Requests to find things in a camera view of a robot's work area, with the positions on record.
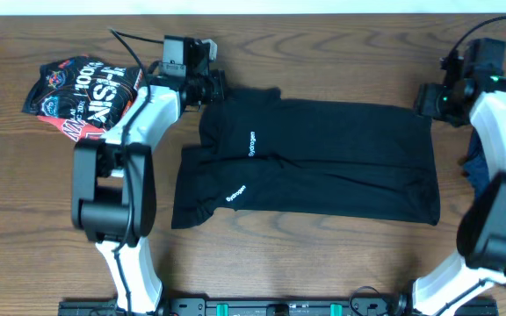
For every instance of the black Hydrogen t-shirt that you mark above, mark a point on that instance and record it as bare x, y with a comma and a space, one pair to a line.
261, 152

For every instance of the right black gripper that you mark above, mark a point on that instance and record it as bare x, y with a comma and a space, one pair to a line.
424, 104

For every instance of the folded red printed shirt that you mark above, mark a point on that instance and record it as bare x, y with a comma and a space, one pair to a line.
73, 128

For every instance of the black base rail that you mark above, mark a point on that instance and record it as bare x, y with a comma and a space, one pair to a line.
360, 304

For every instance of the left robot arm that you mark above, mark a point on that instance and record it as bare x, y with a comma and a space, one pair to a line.
113, 181

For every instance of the navy blue crumpled garment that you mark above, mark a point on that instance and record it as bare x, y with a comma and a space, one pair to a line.
477, 167

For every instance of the folded black printed shirt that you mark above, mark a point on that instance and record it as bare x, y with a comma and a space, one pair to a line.
84, 88

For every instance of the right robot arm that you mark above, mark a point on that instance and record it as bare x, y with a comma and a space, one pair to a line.
473, 267

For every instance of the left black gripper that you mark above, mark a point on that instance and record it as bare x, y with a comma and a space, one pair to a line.
217, 79

